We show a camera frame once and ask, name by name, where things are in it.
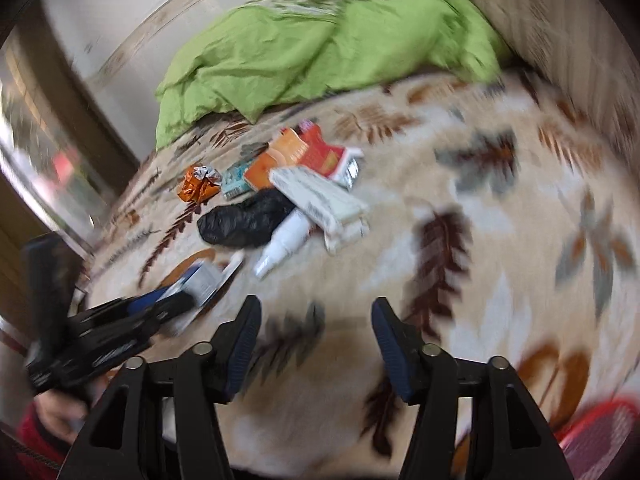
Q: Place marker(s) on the leaf printed blanket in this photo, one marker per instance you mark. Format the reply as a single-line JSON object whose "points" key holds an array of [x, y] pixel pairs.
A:
{"points": [[500, 270]]}

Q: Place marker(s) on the person's left forearm red sleeve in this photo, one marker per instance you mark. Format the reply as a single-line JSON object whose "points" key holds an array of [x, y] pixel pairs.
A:
{"points": [[37, 440]]}

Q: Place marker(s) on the red plastic basket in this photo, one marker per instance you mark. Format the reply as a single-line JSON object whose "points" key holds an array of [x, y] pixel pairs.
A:
{"points": [[605, 435]]}

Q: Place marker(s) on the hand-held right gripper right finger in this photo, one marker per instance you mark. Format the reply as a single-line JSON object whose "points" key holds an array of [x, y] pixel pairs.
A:
{"points": [[389, 345]]}

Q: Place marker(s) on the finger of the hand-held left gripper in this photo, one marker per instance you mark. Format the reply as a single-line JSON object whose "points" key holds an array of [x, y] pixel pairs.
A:
{"points": [[160, 305]]}

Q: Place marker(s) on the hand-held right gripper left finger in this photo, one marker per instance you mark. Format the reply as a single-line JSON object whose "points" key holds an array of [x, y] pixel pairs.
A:
{"points": [[242, 345]]}

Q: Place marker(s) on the red snack packet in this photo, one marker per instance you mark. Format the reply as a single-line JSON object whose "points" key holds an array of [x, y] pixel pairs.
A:
{"points": [[327, 155]]}

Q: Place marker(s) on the orange cardboard box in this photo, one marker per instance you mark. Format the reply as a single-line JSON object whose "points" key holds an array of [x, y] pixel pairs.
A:
{"points": [[280, 160]]}

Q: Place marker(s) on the small teal box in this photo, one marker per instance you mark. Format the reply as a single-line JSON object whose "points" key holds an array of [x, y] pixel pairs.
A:
{"points": [[235, 180]]}

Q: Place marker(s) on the person's left hand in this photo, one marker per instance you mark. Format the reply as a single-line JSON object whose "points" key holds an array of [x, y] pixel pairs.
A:
{"points": [[60, 415]]}

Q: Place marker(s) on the green duvet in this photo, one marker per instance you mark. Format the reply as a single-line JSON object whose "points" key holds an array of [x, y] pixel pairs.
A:
{"points": [[310, 60]]}

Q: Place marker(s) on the striped floral cushion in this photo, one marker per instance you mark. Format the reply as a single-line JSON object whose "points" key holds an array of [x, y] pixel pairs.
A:
{"points": [[565, 35]]}

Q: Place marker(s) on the blue and white box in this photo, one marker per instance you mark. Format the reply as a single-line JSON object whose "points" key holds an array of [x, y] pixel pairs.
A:
{"points": [[205, 282]]}

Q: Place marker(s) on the white cardboard box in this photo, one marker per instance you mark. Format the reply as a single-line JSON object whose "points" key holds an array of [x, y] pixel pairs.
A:
{"points": [[347, 235], [320, 195]]}

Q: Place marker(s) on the white spray bottle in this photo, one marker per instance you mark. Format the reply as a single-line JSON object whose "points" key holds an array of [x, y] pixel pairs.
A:
{"points": [[285, 240]]}

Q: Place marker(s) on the orange foil wrapper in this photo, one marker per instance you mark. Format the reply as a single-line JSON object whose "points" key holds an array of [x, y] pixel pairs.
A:
{"points": [[197, 185]]}

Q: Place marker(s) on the black plastic bag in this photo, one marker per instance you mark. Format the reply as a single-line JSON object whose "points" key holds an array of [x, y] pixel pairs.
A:
{"points": [[240, 220]]}

